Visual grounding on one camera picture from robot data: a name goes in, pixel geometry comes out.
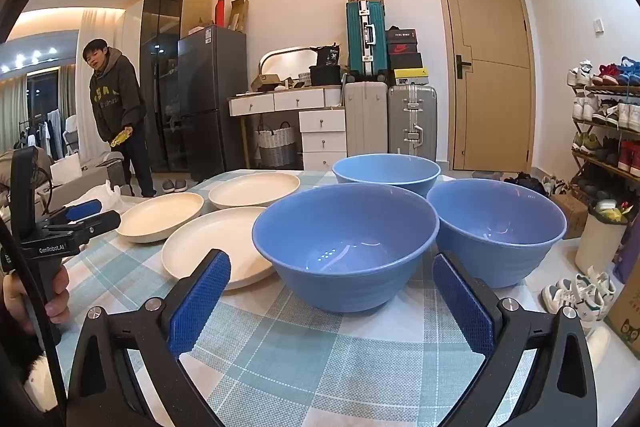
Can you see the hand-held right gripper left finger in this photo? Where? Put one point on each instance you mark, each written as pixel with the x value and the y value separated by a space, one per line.
pixel 200 302

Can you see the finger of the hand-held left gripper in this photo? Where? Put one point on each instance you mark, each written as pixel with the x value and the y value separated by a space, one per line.
pixel 97 224
pixel 82 209

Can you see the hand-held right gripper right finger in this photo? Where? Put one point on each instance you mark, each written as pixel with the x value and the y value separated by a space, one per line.
pixel 462 307

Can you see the cream plate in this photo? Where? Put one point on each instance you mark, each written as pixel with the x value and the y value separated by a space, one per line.
pixel 252 189
pixel 215 244
pixel 160 217

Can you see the blue bowl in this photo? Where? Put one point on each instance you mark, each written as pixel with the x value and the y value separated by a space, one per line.
pixel 495 237
pixel 385 172
pixel 345 252

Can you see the person's left hand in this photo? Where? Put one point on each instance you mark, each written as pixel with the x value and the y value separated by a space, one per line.
pixel 56 302

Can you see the white plastic bag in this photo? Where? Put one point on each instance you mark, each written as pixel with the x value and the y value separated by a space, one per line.
pixel 100 196

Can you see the beige sofa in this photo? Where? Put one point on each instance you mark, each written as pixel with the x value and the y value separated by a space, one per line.
pixel 75 179

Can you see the grey slipper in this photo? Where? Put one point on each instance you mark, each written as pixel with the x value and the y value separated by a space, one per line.
pixel 181 185
pixel 168 186

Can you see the yellow packet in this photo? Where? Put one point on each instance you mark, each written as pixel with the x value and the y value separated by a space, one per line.
pixel 122 138

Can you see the clothes rack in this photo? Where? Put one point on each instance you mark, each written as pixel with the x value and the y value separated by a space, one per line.
pixel 47 132

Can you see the white green sneaker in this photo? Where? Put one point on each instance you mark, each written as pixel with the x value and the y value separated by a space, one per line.
pixel 597 287
pixel 562 299

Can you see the white curtain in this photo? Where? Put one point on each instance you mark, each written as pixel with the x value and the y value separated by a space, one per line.
pixel 97 77

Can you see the grey doormat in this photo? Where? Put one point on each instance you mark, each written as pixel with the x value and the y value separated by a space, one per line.
pixel 485 175

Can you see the scattered pile of shoes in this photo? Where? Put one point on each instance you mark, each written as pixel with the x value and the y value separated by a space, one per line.
pixel 527 183

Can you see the small brown cardboard box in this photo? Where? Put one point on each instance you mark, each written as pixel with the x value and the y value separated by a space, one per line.
pixel 570 214

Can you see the white trash bin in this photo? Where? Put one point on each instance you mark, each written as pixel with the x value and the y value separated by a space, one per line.
pixel 597 242

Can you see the cartoon printed cardboard box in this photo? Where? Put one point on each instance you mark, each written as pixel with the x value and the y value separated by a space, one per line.
pixel 625 312

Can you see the dark grey refrigerator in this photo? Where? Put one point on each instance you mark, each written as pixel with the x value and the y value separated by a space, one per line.
pixel 210 97

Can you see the black glass cabinet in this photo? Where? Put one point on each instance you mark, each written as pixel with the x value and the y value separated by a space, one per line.
pixel 160 57

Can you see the woven laundry basket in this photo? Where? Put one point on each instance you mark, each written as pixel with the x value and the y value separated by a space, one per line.
pixel 275 144

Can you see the purple bag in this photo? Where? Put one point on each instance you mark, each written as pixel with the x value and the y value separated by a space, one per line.
pixel 631 257

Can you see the silver suitcase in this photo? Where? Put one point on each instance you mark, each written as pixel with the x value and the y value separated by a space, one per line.
pixel 412 122

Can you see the beige suitcase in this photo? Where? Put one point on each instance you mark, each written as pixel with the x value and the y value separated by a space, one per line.
pixel 365 119

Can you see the white dresser desk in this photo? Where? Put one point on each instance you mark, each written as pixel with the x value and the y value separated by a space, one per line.
pixel 322 122

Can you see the small flat cardboard box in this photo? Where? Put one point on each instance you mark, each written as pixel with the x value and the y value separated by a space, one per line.
pixel 265 82

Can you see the shoe rack with shoes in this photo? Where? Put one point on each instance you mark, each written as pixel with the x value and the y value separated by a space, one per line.
pixel 605 112

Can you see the arched mirror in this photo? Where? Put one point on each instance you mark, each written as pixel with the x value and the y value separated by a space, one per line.
pixel 285 59

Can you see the open cardboard box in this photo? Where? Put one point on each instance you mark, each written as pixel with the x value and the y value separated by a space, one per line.
pixel 239 14

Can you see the plain black shoe box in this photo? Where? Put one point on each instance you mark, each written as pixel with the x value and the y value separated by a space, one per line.
pixel 406 62

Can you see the wooden door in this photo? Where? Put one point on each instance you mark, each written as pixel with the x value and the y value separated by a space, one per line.
pixel 490 57

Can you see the black fabric bag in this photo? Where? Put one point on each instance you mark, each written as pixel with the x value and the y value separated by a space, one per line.
pixel 325 76

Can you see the black paper bag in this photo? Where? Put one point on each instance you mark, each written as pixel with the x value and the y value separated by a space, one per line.
pixel 329 55

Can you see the teal suitcase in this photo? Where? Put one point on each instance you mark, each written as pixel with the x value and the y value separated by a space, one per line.
pixel 357 37

